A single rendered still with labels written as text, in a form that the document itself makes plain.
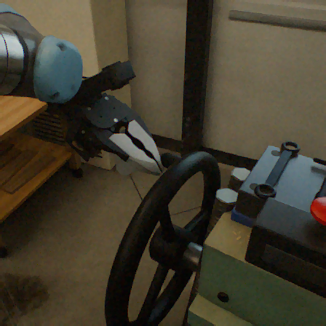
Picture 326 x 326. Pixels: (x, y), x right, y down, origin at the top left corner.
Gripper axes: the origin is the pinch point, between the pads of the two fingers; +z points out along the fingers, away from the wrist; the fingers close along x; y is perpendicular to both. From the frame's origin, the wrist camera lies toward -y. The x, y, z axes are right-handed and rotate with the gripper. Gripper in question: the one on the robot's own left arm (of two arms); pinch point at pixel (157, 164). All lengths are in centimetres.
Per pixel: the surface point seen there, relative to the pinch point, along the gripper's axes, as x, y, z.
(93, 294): -15, 97, 11
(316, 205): 11.5, -22.2, 12.7
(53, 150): -58, 111, -51
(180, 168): 5.4, -8.4, 2.8
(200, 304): 15.1, -5.3, 14.5
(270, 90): -116, 39, 7
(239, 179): 5.6, -13.7, 8.3
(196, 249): 5.8, 0.7, 12.2
